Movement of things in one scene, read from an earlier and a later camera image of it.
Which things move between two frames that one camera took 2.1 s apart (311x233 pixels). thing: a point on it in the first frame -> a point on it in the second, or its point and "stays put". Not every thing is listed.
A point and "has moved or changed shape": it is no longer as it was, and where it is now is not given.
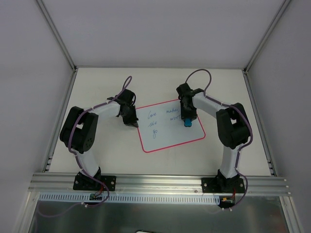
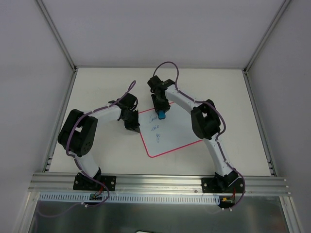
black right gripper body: x=188 y=114 -> x=161 y=107
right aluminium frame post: x=271 y=28 stays put
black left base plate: x=83 y=182 stays put
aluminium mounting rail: x=60 y=184 stays put
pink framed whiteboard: x=161 y=126 has moved or changed shape
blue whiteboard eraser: x=187 y=123 -> x=162 y=114
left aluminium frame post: x=49 y=23 stays put
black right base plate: x=223 y=185 stays put
